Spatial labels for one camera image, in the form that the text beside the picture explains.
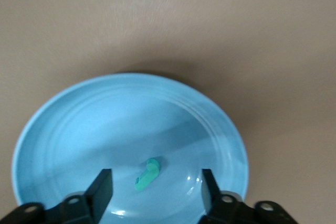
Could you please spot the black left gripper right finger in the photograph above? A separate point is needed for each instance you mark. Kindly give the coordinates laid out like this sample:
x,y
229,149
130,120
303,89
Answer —
x,y
228,211

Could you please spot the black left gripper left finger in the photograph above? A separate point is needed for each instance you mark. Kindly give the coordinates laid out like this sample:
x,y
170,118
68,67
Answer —
x,y
86,208

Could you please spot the teal letter l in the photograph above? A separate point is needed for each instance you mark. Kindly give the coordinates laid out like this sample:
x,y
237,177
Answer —
x,y
148,174

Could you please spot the blue plate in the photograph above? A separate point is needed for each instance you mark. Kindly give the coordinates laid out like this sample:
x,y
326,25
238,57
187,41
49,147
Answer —
x,y
105,129

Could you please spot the brown table cover sheet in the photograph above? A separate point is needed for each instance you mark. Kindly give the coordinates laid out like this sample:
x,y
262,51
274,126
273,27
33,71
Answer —
x,y
168,24

